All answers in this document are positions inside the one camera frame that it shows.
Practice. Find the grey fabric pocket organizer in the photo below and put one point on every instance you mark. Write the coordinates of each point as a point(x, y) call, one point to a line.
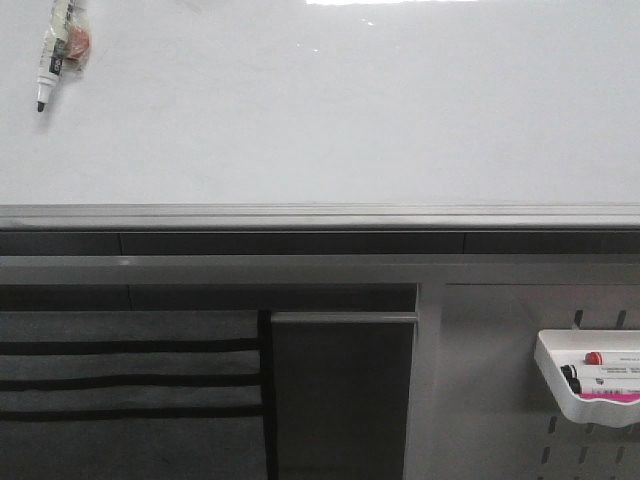
point(137, 395)

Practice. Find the white whiteboard with aluminium frame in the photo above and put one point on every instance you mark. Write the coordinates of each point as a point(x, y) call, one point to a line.
point(212, 114)

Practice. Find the marker with red end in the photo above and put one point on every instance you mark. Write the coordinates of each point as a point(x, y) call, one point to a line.
point(612, 358)

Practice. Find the white plastic marker tray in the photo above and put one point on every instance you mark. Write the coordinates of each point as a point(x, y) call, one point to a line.
point(555, 348)

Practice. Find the white marker with black tip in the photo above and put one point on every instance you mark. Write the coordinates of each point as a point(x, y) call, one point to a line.
point(67, 45)

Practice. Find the white marker lower black end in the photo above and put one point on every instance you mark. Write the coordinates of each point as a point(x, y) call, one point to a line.
point(595, 386)

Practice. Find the pink highlighter pen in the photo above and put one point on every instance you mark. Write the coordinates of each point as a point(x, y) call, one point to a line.
point(616, 397)

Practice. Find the grey whiteboard stand frame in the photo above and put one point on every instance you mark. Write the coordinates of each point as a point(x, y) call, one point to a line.
point(396, 355)

